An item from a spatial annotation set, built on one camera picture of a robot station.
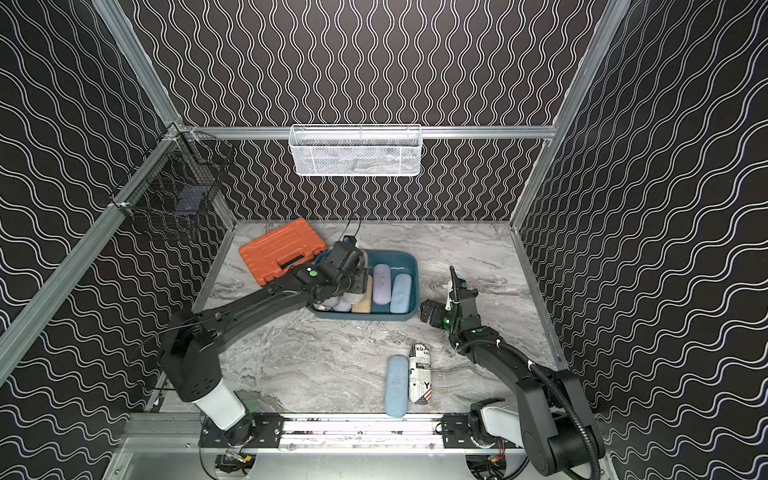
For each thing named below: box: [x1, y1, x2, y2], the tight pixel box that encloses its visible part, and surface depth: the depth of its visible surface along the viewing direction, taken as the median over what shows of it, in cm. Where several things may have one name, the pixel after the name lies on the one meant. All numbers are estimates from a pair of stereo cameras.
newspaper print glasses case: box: [409, 343, 432, 404], surface depth 83 cm
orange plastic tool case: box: [239, 218, 327, 286], surface depth 108 cm
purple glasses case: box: [372, 263, 391, 305], surface depth 98 cm
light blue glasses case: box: [390, 273, 412, 314], surface depth 99 cm
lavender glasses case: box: [333, 298, 352, 313], surface depth 97 cm
